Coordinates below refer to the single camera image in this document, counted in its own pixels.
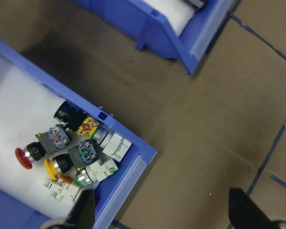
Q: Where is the white switch with red lamp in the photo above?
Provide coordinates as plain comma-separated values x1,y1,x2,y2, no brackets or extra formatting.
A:
44,175,98,207

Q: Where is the yellow mushroom push button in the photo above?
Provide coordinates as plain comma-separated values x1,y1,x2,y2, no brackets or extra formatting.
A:
44,140,100,180

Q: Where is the red mushroom push button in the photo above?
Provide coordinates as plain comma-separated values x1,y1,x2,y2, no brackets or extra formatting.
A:
15,125,72,170

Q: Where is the black switch with yellow block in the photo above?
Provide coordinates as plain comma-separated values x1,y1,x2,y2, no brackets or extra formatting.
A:
53,101,101,138

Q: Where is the blue plastic switch bin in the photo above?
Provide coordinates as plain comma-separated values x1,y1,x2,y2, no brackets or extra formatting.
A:
0,32,157,229

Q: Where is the white foam pad, battery bin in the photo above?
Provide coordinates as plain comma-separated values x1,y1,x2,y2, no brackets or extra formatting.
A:
143,0,197,38

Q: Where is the blue plastic battery bin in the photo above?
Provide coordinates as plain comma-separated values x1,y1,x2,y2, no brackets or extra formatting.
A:
72,0,233,76

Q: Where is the white switch with green ring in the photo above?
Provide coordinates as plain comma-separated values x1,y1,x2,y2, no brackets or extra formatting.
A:
90,127,133,163
75,158,119,188

